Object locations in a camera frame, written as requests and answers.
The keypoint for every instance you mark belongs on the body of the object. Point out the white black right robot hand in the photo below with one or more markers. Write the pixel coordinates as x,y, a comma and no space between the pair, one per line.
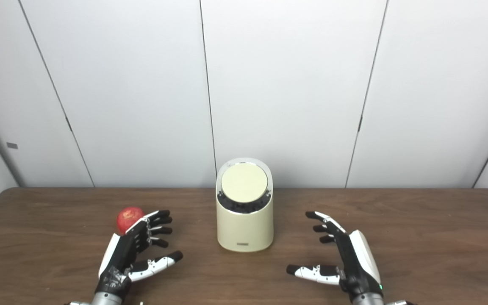
356,267

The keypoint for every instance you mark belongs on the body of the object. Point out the cream-colored bin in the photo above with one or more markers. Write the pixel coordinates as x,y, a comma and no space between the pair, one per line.
244,231

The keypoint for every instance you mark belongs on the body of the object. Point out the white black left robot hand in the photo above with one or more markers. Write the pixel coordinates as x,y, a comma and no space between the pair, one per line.
121,254

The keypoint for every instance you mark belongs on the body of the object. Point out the red apple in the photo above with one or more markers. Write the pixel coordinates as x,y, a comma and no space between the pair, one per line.
127,218

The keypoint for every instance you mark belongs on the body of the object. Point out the cream round bin lid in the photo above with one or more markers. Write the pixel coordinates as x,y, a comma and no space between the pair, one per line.
244,182

